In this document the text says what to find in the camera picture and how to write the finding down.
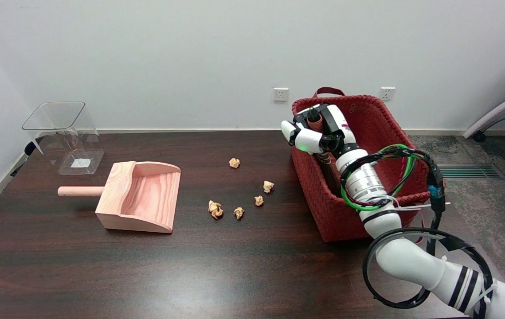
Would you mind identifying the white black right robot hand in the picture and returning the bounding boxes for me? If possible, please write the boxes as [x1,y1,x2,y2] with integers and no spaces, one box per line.
[281,103,361,158]

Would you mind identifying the red woven basket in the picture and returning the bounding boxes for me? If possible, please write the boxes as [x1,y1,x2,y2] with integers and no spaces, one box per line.
[291,87,430,243]

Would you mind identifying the metal floor vent grille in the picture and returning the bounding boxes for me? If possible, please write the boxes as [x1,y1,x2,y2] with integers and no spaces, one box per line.
[437,163,505,180]

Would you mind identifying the grey office chair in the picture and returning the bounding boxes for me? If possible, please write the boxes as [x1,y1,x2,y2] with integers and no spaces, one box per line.
[462,84,505,143]

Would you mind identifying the wooden dustpan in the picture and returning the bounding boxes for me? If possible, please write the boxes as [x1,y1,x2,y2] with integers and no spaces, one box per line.
[57,161,182,234]

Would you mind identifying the clear plastic container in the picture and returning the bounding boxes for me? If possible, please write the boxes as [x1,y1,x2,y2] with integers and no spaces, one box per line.
[22,101,105,175]

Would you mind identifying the black and green cable loop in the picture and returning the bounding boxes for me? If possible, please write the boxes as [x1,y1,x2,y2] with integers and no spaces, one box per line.
[339,144,447,249]

